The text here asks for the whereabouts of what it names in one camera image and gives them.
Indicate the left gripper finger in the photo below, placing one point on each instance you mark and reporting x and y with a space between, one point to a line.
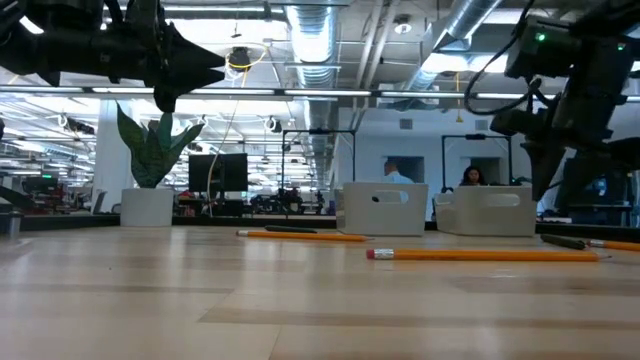
175 80
182 52

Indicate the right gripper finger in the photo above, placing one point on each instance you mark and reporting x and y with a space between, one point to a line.
542 165
627 152

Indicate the black pen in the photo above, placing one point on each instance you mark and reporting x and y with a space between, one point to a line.
562 241
287 229

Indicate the grey plastic bin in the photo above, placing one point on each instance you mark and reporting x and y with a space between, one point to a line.
480 220
365 215

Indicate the orange pencil pink eraser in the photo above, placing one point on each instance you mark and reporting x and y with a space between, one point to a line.
310 236
475 255
620 245

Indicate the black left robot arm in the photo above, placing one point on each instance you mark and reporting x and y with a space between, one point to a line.
20 55

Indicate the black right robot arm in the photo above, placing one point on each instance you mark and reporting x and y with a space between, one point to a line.
600 30

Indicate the black cabinet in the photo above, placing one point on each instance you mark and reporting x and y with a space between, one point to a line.
600 200

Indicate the person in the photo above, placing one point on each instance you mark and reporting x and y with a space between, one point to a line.
472 176
397 176

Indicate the green snake plant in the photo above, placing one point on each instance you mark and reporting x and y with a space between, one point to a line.
150 155

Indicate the black background monitor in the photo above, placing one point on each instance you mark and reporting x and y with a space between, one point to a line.
200 175
235 175

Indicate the overhead light bar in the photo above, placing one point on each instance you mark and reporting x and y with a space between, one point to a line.
325 93

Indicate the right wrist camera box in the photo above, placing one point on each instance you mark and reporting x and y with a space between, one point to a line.
522 122

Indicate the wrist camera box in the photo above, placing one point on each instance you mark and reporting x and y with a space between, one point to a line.
522 122
145 15

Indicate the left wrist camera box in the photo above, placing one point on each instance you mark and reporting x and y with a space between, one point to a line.
145 15

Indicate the black ceiling camera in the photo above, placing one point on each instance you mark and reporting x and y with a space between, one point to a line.
240 59

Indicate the black gantry frame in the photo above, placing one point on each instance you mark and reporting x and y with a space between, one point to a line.
320 131
475 136

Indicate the silver ventilation duct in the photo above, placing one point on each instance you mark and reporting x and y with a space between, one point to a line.
312 40
465 20

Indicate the black aluminium table frame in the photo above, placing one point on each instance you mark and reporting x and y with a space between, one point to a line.
70 222

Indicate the small grey post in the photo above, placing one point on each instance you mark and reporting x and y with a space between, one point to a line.
14 225

